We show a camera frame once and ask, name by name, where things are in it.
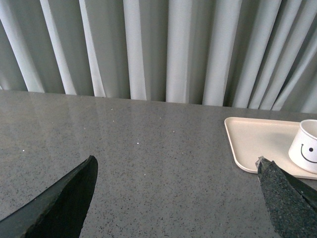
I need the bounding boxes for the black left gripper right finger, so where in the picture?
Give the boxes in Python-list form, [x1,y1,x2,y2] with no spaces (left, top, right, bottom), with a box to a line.
[256,156,317,238]

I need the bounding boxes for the cream rectangular plastic tray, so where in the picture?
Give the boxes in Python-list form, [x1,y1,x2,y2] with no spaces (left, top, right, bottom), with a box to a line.
[224,117,317,180]

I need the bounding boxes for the white smiley face mug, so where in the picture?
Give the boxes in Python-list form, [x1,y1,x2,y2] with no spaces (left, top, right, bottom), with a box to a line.
[288,119,317,174]

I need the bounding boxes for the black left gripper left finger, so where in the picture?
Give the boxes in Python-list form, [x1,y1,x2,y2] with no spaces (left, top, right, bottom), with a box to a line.
[0,156,98,238]

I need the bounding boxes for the grey pleated curtain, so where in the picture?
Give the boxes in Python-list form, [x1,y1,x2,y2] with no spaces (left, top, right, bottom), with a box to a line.
[0,0,317,113]

